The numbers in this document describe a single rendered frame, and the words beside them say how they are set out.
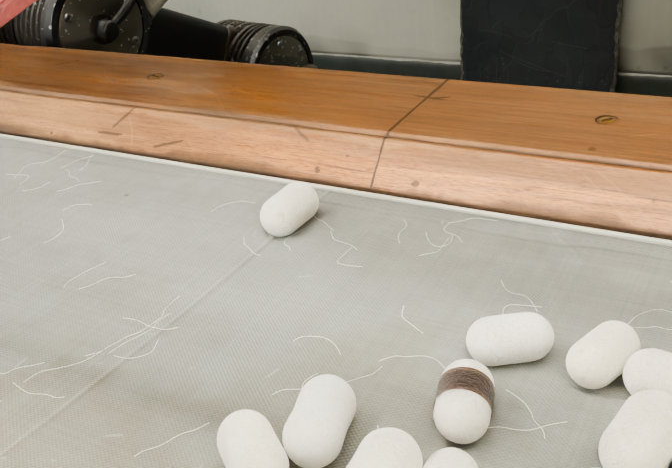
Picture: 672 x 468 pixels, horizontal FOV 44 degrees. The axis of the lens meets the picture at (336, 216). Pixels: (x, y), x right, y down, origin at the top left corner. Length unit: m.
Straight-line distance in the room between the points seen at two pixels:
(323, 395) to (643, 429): 0.10
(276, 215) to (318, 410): 0.15
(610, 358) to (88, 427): 0.19
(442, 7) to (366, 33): 0.27
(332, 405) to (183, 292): 0.13
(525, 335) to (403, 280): 0.08
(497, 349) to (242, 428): 0.10
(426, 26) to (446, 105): 2.08
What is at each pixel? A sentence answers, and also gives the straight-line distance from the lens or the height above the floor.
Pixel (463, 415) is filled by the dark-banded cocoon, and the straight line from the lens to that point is 0.28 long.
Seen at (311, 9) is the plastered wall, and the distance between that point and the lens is 2.74.
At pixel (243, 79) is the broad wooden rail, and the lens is 0.57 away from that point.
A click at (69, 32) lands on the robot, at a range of 0.89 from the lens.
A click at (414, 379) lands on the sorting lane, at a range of 0.32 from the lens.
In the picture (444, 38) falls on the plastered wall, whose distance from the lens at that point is 2.55.
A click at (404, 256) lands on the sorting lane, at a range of 0.39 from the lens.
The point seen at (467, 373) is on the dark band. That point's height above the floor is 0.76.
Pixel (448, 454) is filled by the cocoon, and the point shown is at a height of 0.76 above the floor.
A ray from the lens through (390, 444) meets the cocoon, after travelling 0.26.
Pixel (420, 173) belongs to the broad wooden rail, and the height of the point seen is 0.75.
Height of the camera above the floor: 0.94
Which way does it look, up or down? 29 degrees down
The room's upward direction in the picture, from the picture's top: 7 degrees counter-clockwise
